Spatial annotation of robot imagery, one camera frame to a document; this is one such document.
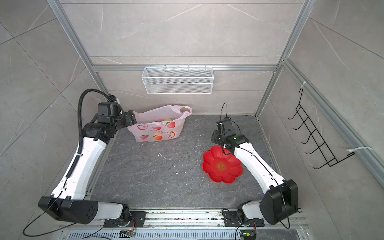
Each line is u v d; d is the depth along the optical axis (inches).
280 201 15.6
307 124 28.6
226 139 23.5
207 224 28.8
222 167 36.4
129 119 25.6
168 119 43.1
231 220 28.7
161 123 33.7
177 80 39.7
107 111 20.2
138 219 28.9
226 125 23.8
